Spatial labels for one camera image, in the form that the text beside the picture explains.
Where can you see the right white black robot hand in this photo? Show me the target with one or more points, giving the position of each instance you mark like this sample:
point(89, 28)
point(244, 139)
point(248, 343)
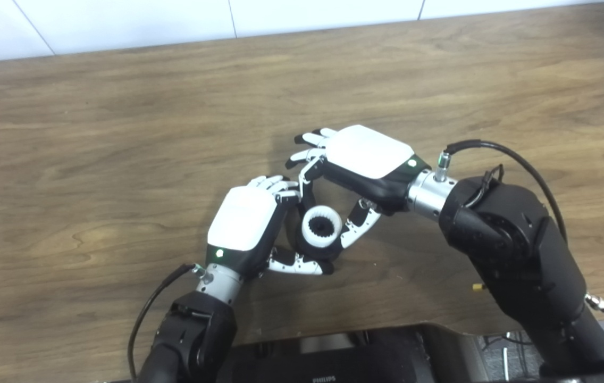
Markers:
point(371, 159)

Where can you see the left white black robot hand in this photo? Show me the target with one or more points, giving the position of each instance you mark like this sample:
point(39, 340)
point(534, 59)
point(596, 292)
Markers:
point(243, 223)

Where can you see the round black part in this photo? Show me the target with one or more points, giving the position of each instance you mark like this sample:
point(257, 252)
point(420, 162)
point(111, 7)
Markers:
point(323, 254)

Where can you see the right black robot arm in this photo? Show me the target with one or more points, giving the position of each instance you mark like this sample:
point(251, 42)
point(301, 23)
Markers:
point(520, 250)

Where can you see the black Philips monitor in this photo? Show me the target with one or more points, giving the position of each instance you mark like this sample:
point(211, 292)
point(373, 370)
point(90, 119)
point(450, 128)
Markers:
point(355, 356)

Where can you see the white rod on floor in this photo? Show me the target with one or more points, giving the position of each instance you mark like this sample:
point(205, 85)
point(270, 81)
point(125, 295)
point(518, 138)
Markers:
point(506, 364)

